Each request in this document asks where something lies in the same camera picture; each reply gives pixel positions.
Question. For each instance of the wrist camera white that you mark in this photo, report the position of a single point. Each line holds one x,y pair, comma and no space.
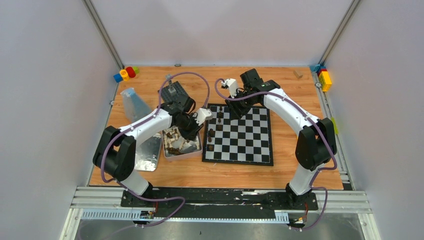
231,85
202,115

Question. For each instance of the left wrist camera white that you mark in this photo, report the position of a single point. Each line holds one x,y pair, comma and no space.
202,115

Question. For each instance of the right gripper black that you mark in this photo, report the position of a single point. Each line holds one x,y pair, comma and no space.
236,111

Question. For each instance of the small wooden block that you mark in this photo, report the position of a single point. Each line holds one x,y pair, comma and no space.
298,74

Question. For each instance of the grey lego baseplate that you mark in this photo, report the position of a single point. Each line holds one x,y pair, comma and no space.
172,90

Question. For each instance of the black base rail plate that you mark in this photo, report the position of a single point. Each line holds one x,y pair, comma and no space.
219,203

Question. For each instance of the coloured toy blocks cluster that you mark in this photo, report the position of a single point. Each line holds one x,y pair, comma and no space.
126,74

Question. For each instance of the silver tin lid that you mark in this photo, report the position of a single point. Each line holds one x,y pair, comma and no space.
147,154

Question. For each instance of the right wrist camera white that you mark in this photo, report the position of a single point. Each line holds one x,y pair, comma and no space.
231,85

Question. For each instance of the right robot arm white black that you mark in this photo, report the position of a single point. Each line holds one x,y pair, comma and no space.
316,138

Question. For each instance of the stacked coloured bricks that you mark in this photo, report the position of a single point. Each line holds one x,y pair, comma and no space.
323,76

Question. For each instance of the pink tin box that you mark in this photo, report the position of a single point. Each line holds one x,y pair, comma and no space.
176,148

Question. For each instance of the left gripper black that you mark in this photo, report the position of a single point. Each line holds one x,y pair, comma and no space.
189,127

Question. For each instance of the folding chess board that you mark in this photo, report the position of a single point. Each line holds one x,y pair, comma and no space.
245,141

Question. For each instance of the aluminium frame rail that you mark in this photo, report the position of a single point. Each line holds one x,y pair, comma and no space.
338,201

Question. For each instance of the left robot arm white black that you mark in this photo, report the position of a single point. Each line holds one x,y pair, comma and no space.
115,154

